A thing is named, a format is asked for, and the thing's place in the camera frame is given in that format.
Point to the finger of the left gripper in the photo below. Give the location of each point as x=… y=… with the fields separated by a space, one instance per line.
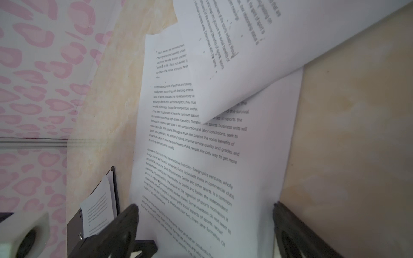
x=143 y=249

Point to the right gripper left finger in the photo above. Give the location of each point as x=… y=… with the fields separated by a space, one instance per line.
x=116 y=240

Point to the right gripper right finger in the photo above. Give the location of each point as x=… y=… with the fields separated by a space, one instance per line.
x=294 y=239

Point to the printed paper sheet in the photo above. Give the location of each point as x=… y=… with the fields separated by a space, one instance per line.
x=111 y=176
x=97 y=209
x=207 y=190

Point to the blue black file folder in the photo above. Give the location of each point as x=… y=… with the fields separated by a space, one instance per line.
x=75 y=228

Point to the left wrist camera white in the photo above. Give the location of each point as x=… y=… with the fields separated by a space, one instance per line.
x=24 y=234

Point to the aluminium frame post back left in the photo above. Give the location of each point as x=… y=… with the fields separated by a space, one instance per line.
x=23 y=143

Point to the printed paper sheet right wall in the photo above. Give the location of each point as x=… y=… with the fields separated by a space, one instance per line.
x=237 y=48

